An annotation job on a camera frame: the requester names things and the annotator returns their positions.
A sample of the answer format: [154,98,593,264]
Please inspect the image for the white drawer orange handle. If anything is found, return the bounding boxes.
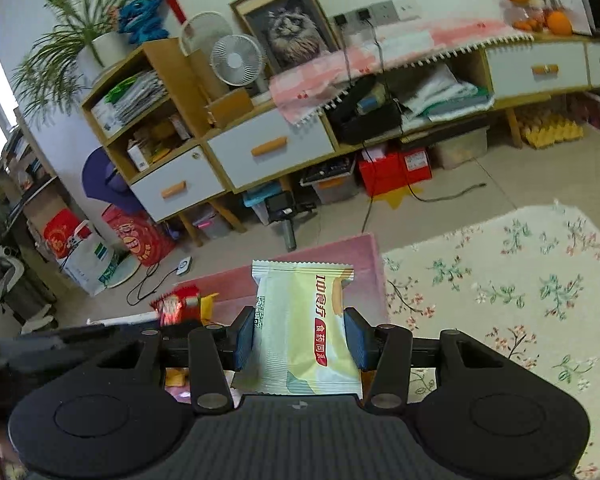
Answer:
[485,42,592,100]

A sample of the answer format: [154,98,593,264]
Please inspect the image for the pile of folded bags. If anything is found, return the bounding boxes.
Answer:
[400,65,496,123]

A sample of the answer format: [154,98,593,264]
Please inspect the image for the small white cabinet drawer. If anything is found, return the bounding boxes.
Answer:
[130,147,227,223]

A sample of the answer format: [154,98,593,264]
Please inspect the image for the black floor cable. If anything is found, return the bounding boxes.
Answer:
[400,145,486,203]

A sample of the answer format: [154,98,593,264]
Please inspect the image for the thin black cable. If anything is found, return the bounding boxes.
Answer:
[127,265,181,306]

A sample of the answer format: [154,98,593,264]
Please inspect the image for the red patterned bag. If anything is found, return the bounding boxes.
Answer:
[102,204,177,267]

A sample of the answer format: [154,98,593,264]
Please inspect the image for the white carton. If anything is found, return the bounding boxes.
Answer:
[126,139,151,171]

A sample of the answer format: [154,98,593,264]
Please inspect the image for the light blue bin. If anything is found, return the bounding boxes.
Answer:
[242,182,293,226]

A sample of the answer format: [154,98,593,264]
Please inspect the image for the wide white drawer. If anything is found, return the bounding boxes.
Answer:
[207,109,337,191]

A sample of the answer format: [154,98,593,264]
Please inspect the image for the yellow star mat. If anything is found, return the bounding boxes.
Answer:
[375,185,426,210]

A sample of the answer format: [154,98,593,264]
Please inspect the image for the small clear pink bin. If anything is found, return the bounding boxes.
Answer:
[192,207,233,238]

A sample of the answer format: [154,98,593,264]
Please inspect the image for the clear bin with tools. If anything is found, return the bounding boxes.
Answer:
[300,157,361,205]

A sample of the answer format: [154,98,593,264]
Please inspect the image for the yellow egg tray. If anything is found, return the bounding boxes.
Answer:
[522,112,585,150]

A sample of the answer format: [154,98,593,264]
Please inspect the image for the white plastic bag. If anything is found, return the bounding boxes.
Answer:
[60,220,123,296]

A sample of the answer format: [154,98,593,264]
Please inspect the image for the white desk fan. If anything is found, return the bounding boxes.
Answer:
[210,34,271,96]

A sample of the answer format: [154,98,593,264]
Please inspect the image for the red gift bag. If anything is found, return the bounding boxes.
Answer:
[42,208,92,260]

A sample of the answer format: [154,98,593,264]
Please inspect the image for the white round fan grille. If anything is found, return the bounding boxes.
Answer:
[179,11,235,58]

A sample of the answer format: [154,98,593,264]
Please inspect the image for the pink fringed cloth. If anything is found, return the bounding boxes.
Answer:
[269,15,536,126]

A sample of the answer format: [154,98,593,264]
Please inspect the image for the white round disc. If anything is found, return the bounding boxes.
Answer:
[107,255,141,288]

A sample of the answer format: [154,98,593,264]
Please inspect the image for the large cardboard box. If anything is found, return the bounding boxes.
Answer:
[26,191,71,236]

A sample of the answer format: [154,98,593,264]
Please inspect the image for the black charger cable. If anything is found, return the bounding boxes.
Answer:
[340,25,353,83]
[370,21,383,78]

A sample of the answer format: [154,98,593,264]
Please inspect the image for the white office chair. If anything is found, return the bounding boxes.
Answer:
[0,247,58,333]

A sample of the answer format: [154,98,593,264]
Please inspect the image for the stack of papers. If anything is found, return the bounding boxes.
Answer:
[91,71,168,136]

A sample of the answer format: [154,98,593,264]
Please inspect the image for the blue plush toy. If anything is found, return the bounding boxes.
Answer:
[116,0,171,43]

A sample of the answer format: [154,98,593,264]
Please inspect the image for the red snack packet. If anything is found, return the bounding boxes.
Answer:
[149,284,204,327]

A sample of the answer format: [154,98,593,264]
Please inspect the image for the framed cat picture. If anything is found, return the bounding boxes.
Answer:
[229,0,343,78]

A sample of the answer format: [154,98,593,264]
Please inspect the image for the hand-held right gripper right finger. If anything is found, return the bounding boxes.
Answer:
[344,307,511,410]

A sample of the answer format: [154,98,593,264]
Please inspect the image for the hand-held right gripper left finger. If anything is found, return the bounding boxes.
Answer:
[96,306,256,410]

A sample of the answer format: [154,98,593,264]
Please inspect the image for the spider plant in white pot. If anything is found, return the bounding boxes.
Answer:
[12,0,136,116]

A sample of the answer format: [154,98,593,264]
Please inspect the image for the purple hat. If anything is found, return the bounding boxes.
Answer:
[81,147,153,221]

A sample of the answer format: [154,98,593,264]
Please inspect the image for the grey wall socket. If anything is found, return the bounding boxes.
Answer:
[370,0,398,23]

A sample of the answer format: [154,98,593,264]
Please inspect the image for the black device on grey stand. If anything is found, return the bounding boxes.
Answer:
[264,191,318,252]

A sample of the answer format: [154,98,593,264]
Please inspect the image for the plain yellow snack packet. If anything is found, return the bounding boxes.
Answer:
[200,294,220,325]

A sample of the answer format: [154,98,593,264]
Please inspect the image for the long wooden low cabinet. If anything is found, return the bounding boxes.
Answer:
[200,35,600,197]

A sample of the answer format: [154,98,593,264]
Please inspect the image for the yellow packages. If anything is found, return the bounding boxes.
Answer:
[135,115,193,163]

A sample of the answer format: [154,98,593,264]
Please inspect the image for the black storage box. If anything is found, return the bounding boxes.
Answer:
[326,77,403,145]

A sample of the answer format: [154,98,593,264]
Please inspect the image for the clear storage bin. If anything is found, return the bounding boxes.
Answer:
[432,127,490,171]

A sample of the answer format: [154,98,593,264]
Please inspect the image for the pale green snack packet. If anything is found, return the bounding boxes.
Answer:
[231,260,365,401]

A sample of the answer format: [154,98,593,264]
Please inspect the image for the pink cardboard box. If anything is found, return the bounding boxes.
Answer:
[172,232,390,406]

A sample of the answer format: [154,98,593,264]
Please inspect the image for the wooden shelf cabinet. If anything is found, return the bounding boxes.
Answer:
[80,37,246,247]

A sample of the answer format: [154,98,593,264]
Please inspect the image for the small cardboard box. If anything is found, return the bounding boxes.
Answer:
[204,87,255,128]

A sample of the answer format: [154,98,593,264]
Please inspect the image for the floral tablecloth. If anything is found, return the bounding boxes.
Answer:
[0,205,600,480]

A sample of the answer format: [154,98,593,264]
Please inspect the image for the cluttered dark desk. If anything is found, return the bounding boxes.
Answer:
[0,125,61,241]

